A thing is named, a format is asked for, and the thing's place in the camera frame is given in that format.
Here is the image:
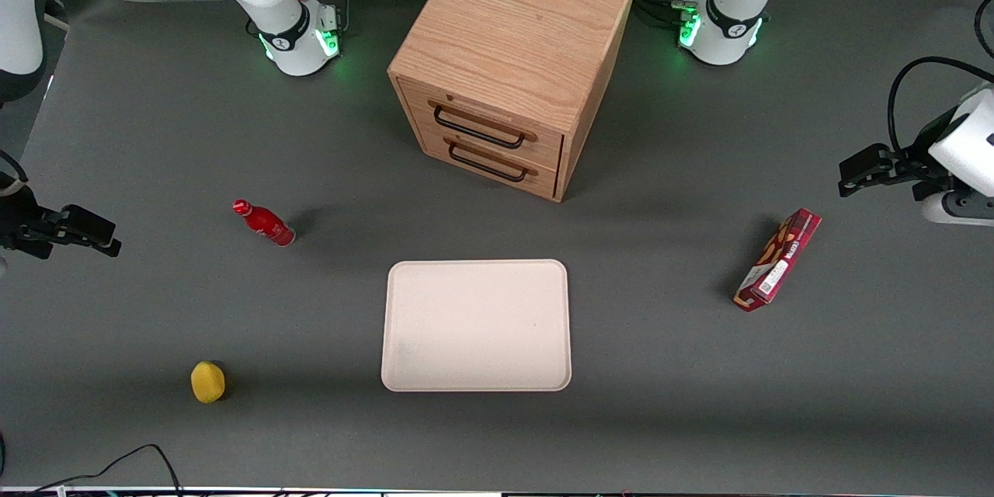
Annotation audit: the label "smaller wooden drawer front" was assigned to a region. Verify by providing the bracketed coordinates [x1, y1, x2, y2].
[419, 129, 560, 200]

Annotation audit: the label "black left base cables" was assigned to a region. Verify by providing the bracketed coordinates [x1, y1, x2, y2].
[633, 0, 700, 30]

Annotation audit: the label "wooden drawer cabinet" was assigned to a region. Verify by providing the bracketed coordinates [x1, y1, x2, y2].
[387, 0, 639, 204]

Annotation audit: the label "black table cable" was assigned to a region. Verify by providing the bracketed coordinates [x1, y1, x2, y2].
[23, 444, 184, 497]

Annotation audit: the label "beige plastic tray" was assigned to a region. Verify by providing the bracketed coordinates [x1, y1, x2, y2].
[381, 259, 573, 393]

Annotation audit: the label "red snack box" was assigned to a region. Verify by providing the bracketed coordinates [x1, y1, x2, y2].
[733, 207, 822, 313]

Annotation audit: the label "black drawer handle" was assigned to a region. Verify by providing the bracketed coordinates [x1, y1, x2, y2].
[433, 104, 528, 151]
[447, 141, 530, 184]

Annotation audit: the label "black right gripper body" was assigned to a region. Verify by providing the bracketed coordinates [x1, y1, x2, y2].
[0, 183, 57, 260]

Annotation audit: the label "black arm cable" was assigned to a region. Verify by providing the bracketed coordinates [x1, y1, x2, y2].
[888, 0, 994, 156]
[0, 148, 30, 199]

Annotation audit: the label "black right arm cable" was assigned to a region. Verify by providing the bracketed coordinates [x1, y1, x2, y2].
[0, 148, 30, 199]

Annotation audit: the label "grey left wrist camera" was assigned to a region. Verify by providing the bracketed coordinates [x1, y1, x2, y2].
[922, 189, 994, 228]

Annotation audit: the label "larger wooden drawer front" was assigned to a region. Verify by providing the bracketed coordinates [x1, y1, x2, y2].
[398, 79, 565, 172]

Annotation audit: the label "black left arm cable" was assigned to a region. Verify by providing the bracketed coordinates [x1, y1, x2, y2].
[888, 0, 994, 156]

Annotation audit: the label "red coke bottle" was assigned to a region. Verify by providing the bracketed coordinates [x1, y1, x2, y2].
[232, 200, 297, 248]

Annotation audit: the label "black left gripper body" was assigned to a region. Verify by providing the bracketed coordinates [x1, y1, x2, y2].
[891, 113, 961, 203]

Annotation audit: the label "yellow toy lemon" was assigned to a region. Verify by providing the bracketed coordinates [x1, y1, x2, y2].
[190, 361, 227, 405]

